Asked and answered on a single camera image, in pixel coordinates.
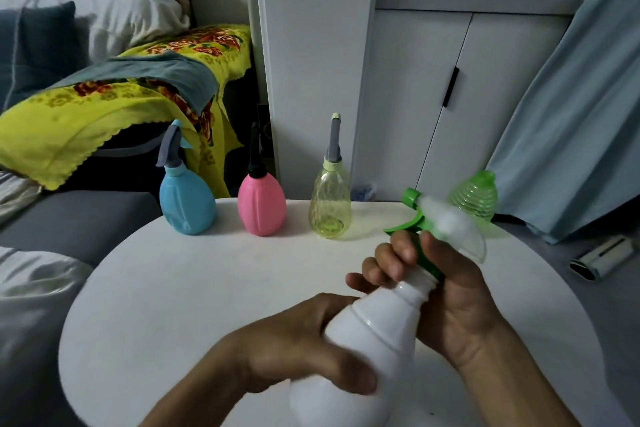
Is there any white wardrobe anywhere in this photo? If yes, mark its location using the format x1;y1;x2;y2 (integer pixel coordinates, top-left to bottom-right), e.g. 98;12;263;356
249;0;616;202

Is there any dark blue pillow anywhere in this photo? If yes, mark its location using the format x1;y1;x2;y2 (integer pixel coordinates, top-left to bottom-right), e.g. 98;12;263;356
0;1;81;112

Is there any person's right forearm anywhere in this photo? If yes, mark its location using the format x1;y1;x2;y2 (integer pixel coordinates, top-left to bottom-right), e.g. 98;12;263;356
455;321;583;427

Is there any black spray head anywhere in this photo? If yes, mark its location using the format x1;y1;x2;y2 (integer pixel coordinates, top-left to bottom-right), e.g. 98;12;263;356
247;122;268;180

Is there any grey yellow spray head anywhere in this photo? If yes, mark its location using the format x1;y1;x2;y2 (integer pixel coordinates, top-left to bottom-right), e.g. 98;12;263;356
323;112;344;171

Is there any grey seat cushion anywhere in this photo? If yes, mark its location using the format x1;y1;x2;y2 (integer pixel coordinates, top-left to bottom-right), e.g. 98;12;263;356
0;190;163;268

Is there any person's right hand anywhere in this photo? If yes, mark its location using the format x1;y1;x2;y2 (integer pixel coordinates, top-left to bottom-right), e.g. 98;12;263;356
345;229;506;372

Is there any white pillow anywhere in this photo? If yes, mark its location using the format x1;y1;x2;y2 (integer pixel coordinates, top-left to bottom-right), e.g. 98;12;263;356
0;0;191;65

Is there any person's left hand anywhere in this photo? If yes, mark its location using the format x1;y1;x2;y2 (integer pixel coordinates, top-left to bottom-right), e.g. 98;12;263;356
219;292;379;396

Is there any green ribbed bottle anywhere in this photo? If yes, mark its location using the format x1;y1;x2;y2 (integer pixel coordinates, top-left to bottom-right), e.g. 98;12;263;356
448;169;499;238

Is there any grey blue spray head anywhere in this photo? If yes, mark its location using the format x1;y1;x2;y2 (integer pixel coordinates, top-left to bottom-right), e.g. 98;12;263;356
155;119;193;170

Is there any white plastic bottle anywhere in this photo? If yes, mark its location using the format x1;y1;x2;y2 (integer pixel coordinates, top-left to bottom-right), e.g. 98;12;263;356
288;266;441;427

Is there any black wardrobe handle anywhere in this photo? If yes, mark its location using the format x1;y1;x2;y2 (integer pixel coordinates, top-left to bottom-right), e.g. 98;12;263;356
442;66;460;108

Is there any white grey lint roller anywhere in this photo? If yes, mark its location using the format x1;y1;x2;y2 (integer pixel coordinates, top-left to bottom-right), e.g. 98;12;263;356
569;235;636;282

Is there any clear green spray head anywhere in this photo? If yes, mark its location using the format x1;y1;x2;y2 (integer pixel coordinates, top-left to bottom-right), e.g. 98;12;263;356
383;187;487;282

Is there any light blue curtain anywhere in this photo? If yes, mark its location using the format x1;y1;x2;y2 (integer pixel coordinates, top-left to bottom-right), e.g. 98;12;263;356
487;0;640;245

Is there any yellow translucent bottle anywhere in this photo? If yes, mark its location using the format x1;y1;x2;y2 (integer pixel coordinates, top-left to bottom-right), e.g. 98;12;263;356
308;166;353;240

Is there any white bed sheet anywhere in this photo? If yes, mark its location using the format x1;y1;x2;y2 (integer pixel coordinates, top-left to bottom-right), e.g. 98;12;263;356
0;171;93;427

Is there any yellow floral cloth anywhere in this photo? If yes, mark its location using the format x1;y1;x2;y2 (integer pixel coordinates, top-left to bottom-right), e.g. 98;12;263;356
0;23;253;200

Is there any pink plastic bottle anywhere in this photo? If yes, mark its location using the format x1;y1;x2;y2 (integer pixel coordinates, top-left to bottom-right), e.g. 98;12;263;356
237;173;287;238

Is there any grey-teal towel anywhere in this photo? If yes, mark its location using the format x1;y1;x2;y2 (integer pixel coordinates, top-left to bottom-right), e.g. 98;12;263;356
47;51;220;116

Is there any blue plastic bottle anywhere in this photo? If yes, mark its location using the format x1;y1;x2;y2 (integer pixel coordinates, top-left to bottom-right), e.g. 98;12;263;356
159;165;218;236

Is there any person's left forearm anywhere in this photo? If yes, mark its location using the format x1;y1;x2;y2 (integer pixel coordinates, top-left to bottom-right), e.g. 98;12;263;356
139;336;256;427

